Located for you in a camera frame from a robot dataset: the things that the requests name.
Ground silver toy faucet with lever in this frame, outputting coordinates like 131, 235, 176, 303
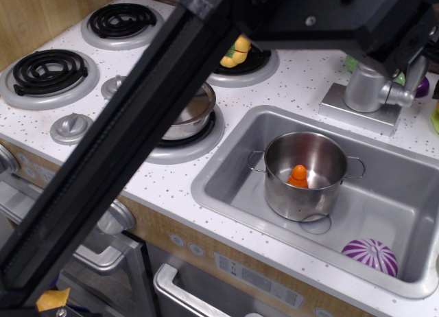
319, 55, 429, 136

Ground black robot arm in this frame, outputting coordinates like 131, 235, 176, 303
1, 0, 438, 316

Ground steel saucepan with lid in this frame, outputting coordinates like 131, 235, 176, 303
162, 82, 216, 141

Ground front right stove burner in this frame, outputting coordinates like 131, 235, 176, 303
145, 106, 225, 165

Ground stove burner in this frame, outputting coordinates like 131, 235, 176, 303
145, 106, 225, 165
206, 49, 279, 88
1, 49, 99, 110
81, 3, 164, 51

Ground orange toy carrot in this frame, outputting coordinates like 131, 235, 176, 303
287, 164, 308, 188

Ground steel stock pot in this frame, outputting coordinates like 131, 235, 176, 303
247, 132, 366, 222

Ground back right stove burner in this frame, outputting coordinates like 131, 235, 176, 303
206, 49, 279, 88

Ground yellow toy bell pepper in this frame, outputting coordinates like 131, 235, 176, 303
220, 35, 251, 69

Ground silver oven front knob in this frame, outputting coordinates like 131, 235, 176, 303
97, 199, 136, 235

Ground silver oven knob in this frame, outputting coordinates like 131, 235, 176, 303
0, 145, 21, 174
97, 199, 136, 235

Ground grey stove top knob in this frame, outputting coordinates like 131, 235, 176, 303
101, 75, 126, 100
50, 113, 93, 145

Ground green toy lettuce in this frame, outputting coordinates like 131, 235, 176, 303
345, 55, 359, 73

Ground back left stove burner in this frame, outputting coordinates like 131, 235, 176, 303
81, 3, 164, 51

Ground purple striped toy onion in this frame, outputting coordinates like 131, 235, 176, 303
342, 239, 399, 277

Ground grey toy sink basin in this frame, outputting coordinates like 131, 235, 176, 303
191, 106, 438, 298

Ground front left stove burner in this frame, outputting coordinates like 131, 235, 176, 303
1, 49, 99, 110

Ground silver left oven knob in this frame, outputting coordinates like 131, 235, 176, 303
0, 145, 21, 174

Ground purple toy eggplant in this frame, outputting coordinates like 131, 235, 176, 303
415, 77, 430, 98

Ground yellow green toy vegetable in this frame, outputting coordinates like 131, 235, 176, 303
430, 102, 439, 134

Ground yellow cloth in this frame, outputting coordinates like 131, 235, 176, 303
36, 288, 70, 312

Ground silver dishwasher door handle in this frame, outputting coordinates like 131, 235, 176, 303
153, 263, 228, 317

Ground silver oven door handle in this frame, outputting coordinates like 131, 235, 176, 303
73, 236, 126, 276

